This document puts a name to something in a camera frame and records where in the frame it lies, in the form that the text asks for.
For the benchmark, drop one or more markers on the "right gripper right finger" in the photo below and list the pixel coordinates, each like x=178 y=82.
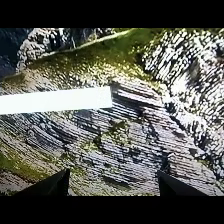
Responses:
x=173 y=187

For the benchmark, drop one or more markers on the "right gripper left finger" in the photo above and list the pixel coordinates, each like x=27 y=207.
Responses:
x=53 y=186

